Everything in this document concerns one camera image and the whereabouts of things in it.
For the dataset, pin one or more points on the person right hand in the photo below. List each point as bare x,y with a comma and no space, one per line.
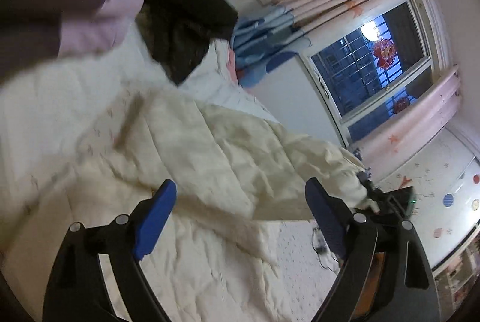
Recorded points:
371,286

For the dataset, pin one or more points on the left blue whale curtain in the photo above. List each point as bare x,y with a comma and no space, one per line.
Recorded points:
264,41

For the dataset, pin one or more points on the floral cherry bedsheet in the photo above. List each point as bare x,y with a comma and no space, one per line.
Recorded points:
196,274

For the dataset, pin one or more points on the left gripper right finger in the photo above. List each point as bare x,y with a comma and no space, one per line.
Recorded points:
407,290

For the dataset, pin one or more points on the purple garment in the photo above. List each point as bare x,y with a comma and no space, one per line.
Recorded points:
36,31

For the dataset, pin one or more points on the shelf with clutter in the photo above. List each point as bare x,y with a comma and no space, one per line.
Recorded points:
455,279

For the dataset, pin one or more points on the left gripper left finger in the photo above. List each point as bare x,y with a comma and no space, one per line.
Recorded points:
77,291

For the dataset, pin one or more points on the window with metal bars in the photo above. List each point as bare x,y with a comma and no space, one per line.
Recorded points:
374,72

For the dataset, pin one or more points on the cream quilted jacket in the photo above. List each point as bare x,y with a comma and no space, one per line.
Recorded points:
236,174

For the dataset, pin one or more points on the orange tree wall sticker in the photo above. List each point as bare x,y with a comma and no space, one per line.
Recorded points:
405,182

